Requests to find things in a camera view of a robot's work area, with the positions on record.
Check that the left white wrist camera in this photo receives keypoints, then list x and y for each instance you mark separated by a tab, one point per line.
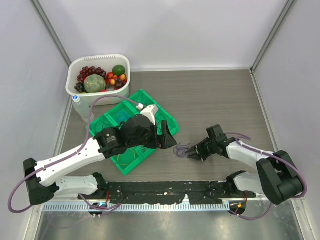
148	111

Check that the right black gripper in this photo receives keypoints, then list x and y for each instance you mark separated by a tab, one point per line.
200	154

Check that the green compartment tray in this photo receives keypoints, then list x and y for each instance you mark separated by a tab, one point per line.
127	161

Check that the red grape bunch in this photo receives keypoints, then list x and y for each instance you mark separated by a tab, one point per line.
88	71

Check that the dark grape bunch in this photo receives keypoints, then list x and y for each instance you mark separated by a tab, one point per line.
80	88

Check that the green melon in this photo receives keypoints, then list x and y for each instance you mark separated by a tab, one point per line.
94	84

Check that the white slotted cable duct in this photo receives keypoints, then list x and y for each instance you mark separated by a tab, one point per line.
184	206

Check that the clear water bottle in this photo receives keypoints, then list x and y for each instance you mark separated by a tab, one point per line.
82	108

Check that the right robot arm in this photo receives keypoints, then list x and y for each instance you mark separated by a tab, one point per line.
277	177

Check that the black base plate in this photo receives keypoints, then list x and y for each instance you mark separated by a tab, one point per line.
168	192

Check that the red yellow cherries bunch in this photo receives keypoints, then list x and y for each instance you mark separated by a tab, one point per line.
115	82

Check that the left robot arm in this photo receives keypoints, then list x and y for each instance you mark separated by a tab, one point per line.
49	178

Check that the green lime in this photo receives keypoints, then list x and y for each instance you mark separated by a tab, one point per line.
118	70

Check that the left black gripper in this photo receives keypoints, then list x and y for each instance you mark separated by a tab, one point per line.
164	141

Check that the white plastic basket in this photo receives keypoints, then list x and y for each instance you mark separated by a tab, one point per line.
107	62

